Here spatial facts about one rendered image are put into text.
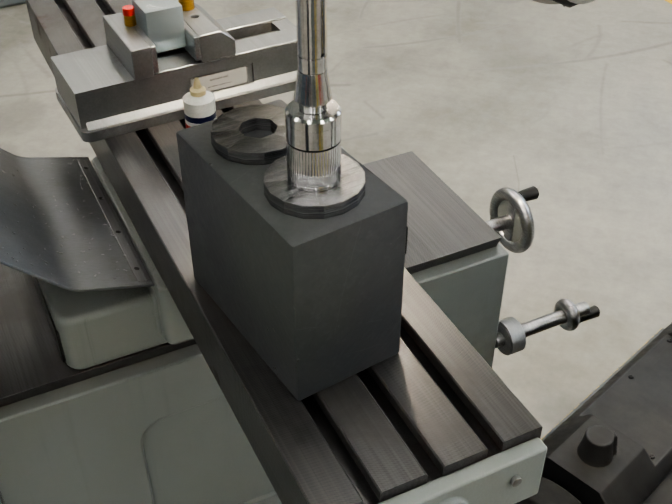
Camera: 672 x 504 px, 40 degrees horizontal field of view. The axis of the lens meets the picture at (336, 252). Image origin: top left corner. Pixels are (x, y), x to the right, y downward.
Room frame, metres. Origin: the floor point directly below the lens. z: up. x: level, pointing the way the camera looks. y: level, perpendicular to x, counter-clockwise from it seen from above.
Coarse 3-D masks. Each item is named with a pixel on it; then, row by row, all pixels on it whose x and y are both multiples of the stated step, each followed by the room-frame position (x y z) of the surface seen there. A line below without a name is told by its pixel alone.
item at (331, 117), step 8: (288, 104) 0.68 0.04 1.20; (296, 104) 0.68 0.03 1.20; (328, 104) 0.68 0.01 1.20; (336, 104) 0.68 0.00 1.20; (288, 112) 0.67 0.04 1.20; (296, 112) 0.67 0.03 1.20; (328, 112) 0.67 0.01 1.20; (336, 112) 0.67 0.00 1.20; (288, 120) 0.66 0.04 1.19; (296, 120) 0.66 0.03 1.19; (304, 120) 0.65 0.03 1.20; (312, 120) 0.65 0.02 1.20; (320, 120) 0.65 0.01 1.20; (328, 120) 0.66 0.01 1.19; (336, 120) 0.66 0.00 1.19; (296, 128) 0.66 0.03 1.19; (304, 128) 0.65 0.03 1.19; (312, 128) 0.65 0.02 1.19; (320, 128) 0.65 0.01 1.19; (328, 128) 0.65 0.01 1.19
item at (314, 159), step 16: (288, 128) 0.66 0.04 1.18; (336, 128) 0.66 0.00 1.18; (288, 144) 0.66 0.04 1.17; (304, 144) 0.65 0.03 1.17; (320, 144) 0.65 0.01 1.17; (336, 144) 0.66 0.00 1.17; (288, 160) 0.67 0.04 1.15; (304, 160) 0.65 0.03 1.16; (320, 160) 0.65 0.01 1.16; (336, 160) 0.66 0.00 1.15; (288, 176) 0.67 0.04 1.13; (304, 176) 0.65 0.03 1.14; (320, 176) 0.65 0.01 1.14; (336, 176) 0.66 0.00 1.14
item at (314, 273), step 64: (192, 128) 0.78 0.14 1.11; (256, 128) 0.78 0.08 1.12; (192, 192) 0.75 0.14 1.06; (256, 192) 0.67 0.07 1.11; (320, 192) 0.65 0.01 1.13; (384, 192) 0.67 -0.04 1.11; (192, 256) 0.77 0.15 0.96; (256, 256) 0.64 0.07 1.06; (320, 256) 0.61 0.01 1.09; (384, 256) 0.64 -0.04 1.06; (256, 320) 0.65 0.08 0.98; (320, 320) 0.61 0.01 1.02; (384, 320) 0.64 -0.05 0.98; (320, 384) 0.60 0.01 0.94
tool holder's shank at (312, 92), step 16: (304, 0) 0.66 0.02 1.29; (320, 0) 0.67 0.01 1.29; (304, 16) 0.66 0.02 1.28; (320, 16) 0.67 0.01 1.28; (304, 32) 0.66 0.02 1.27; (320, 32) 0.66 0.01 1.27; (304, 48) 0.66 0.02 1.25; (320, 48) 0.66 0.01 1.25; (304, 64) 0.66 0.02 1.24; (320, 64) 0.66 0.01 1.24; (304, 80) 0.66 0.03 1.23; (320, 80) 0.66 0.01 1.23; (304, 96) 0.66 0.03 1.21; (320, 96) 0.66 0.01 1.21; (304, 112) 0.67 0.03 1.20; (320, 112) 0.66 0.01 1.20
